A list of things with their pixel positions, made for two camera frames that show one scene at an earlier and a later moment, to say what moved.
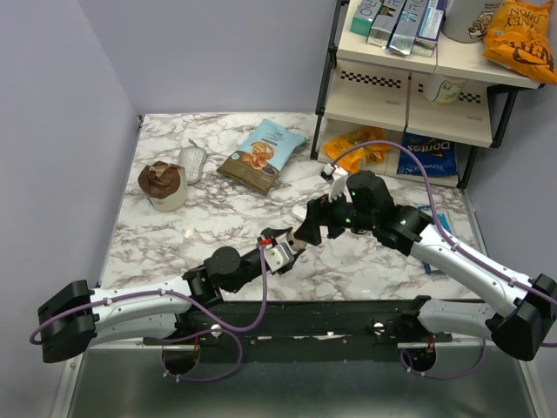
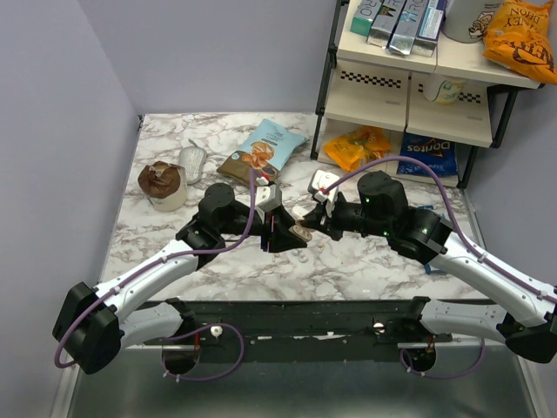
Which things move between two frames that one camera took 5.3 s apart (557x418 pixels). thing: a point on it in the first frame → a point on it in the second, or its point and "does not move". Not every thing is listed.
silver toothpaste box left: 385,23 does not move
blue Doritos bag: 439,156 does not move
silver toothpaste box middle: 407,26 does not move
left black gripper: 271,233 → 278,236
